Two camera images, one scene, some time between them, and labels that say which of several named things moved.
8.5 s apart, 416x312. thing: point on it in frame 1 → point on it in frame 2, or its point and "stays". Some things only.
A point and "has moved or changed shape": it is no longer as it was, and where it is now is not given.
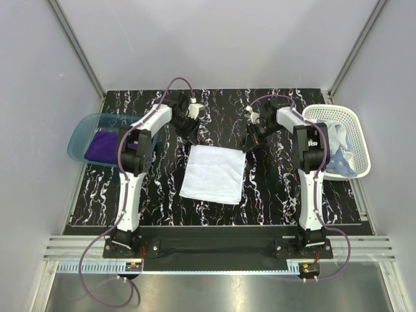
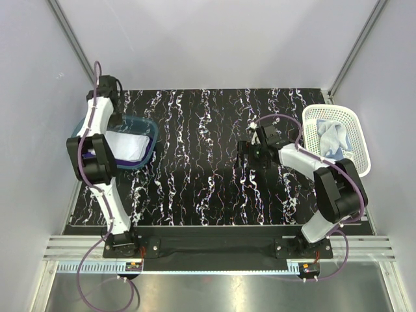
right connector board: [309, 269] stays
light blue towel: [214, 173] has moved or changed shape
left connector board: [133, 266] stays
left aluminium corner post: [75, 47] stays
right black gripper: [250, 142] → [244, 147]
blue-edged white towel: [339, 162] stays
